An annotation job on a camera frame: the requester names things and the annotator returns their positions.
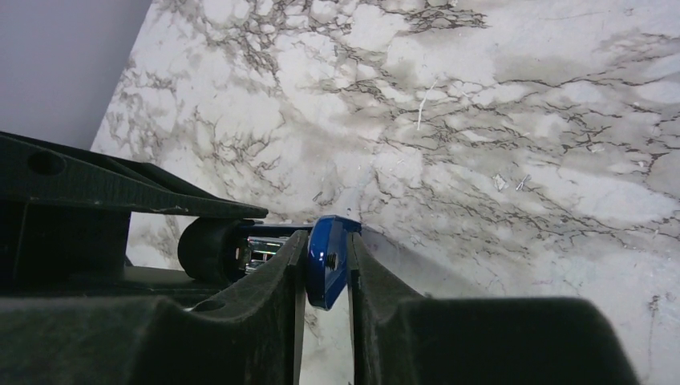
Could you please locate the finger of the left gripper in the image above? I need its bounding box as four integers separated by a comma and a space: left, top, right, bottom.
1, 132, 267, 288

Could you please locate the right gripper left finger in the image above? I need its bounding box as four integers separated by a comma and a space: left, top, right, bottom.
1, 230, 308, 384

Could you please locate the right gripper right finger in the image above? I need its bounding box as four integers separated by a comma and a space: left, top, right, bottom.
347, 233, 638, 384

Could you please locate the blue stapler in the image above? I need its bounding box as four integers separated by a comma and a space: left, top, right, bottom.
177, 215, 362, 310

